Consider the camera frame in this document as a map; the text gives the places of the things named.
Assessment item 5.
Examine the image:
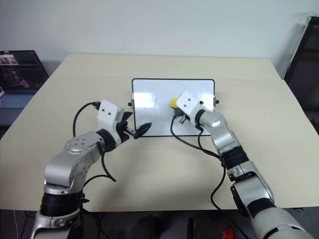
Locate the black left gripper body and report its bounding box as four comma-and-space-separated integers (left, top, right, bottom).
116, 119, 137, 144

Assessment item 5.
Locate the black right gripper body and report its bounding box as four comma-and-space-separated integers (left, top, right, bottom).
173, 109, 192, 124

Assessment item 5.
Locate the black framed whiteboard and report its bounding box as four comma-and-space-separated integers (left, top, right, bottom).
127, 78, 221, 137

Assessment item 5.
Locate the open laptop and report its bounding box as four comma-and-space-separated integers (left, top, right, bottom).
0, 49, 49, 109

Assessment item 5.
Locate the black chair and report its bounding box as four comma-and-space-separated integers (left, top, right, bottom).
284, 15, 319, 128

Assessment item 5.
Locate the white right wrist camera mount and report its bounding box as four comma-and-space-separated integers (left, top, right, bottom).
175, 89, 205, 118

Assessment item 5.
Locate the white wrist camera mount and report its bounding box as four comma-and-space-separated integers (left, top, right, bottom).
96, 99, 125, 147
175, 89, 205, 118

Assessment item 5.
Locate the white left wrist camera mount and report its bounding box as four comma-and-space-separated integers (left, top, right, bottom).
96, 99, 125, 147

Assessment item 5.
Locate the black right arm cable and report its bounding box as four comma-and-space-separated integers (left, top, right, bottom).
170, 114, 229, 211

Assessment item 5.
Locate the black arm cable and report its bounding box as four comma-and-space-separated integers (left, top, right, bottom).
72, 100, 117, 200
170, 114, 229, 211

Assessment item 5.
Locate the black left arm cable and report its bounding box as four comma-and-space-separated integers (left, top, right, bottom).
72, 100, 117, 200

